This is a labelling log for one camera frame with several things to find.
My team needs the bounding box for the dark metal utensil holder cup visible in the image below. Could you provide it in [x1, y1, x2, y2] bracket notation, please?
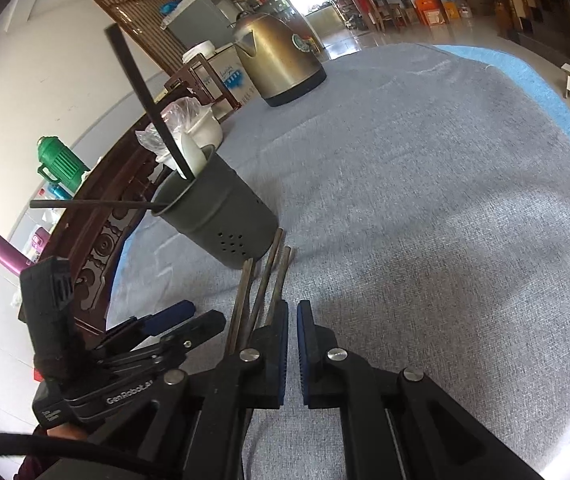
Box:
[151, 145, 279, 269]

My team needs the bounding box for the white plastic spoon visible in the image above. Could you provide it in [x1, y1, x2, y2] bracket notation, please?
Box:
[178, 133, 207, 177]

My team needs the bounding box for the carved dark wooden sideboard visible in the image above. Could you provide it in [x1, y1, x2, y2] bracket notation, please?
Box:
[41, 115, 161, 346]

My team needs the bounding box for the purple thermos bottle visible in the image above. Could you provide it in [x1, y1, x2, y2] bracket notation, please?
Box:
[0, 235, 32, 276]

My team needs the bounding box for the blue water bottle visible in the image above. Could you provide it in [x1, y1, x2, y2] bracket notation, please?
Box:
[48, 183, 72, 200]

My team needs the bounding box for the green thermos flask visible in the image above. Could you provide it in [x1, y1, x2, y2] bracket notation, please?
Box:
[37, 136, 89, 194]

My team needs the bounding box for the white plastic basin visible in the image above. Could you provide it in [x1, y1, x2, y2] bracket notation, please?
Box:
[186, 107, 223, 148]

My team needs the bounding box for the clear plastic bag with bowls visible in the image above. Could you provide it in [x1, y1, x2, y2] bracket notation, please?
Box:
[136, 96, 203, 155]

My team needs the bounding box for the grey tablecloth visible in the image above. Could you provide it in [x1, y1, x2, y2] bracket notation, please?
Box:
[106, 41, 570, 480]

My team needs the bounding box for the cardboard appliance box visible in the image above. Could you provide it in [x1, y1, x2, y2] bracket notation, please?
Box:
[197, 41, 258, 105]

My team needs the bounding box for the grey refrigerator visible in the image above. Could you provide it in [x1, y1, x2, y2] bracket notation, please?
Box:
[160, 0, 242, 50]

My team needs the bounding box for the blue underlay cloth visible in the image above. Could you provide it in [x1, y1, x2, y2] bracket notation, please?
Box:
[115, 43, 570, 281]

